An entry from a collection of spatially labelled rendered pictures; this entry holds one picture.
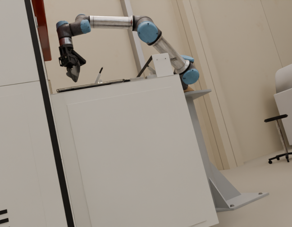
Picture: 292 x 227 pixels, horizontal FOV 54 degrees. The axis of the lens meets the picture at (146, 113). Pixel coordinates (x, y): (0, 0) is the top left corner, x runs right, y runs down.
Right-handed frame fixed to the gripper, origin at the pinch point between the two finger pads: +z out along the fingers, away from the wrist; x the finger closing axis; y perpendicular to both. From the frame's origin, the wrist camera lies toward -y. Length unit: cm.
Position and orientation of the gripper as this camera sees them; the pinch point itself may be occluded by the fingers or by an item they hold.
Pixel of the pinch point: (76, 80)
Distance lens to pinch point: 169.4
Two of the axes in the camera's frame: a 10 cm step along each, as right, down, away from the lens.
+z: 2.4, 9.6, -1.5
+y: -4.5, -0.3, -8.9
